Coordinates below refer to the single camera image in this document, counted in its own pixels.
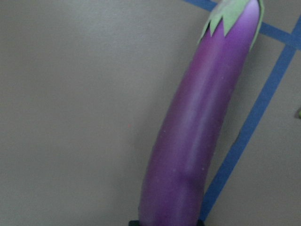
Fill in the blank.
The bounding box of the purple eggplant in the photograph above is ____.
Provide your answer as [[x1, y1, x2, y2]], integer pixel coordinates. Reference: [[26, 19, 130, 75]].
[[138, 0, 263, 226]]

